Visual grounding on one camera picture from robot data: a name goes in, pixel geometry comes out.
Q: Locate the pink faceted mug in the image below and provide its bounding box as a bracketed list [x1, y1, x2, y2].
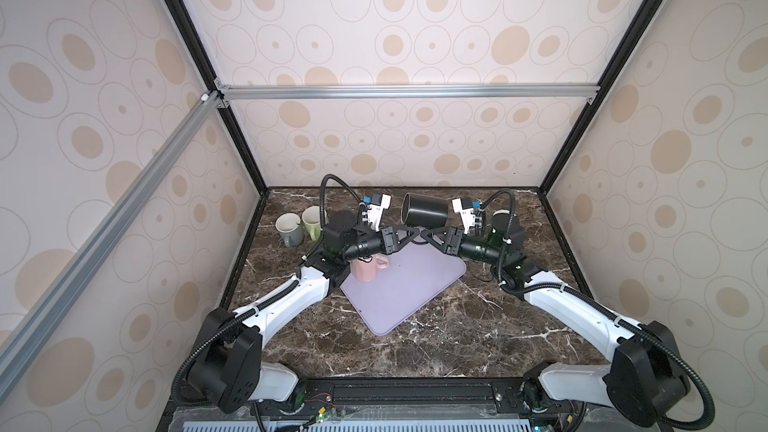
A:
[350, 254, 390, 283]

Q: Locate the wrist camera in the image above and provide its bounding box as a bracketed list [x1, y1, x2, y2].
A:
[358, 193, 391, 232]
[451, 197, 485, 236]

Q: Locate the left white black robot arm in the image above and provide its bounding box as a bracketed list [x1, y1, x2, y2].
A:
[170, 174, 420, 413]

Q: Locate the light green mug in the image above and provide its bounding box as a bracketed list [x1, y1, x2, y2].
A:
[301, 205, 322, 242]

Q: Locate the left diagonal aluminium rail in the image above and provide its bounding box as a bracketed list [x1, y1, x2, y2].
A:
[1, 91, 222, 401]

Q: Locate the black mug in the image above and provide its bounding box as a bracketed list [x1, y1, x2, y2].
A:
[401, 192, 449, 229]

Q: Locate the right black frame post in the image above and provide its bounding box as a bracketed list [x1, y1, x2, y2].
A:
[538, 0, 694, 196]

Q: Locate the black frame post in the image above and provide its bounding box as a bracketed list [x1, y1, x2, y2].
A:
[139, 0, 269, 196]
[538, 0, 694, 196]

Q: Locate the horizontal aluminium rail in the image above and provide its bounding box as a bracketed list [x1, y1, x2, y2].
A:
[219, 83, 600, 101]

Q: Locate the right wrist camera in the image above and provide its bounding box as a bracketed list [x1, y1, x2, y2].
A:
[451, 197, 485, 236]

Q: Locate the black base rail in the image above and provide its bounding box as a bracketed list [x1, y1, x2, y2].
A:
[157, 378, 637, 431]

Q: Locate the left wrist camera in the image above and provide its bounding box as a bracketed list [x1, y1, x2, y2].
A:
[358, 193, 391, 232]

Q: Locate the dark green mug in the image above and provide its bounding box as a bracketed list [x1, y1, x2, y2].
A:
[488, 210, 522, 247]

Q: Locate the left black frame post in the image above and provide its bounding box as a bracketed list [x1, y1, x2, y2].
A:
[139, 0, 269, 196]

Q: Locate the lavender plastic tray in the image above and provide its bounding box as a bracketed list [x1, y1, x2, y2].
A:
[341, 244, 466, 336]

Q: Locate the grey mug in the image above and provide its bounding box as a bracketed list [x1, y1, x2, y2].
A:
[275, 213, 304, 248]

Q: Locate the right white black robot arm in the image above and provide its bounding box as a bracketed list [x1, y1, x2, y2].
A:
[401, 189, 716, 431]

